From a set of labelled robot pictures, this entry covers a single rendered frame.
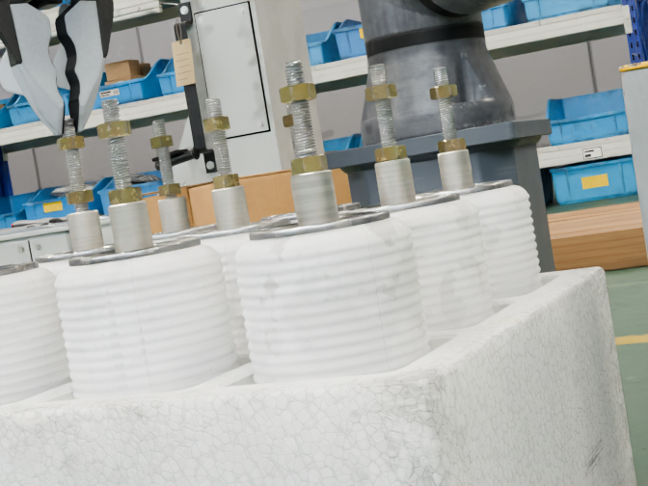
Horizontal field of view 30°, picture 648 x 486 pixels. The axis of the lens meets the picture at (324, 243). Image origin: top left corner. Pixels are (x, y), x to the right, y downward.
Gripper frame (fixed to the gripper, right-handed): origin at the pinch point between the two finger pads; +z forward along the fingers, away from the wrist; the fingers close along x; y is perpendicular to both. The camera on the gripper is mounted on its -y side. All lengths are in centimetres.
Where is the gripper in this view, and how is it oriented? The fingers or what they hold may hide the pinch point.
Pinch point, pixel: (69, 113)
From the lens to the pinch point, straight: 86.2
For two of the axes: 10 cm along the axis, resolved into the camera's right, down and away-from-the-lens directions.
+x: -7.7, 1.6, -6.1
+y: -6.1, 0.6, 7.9
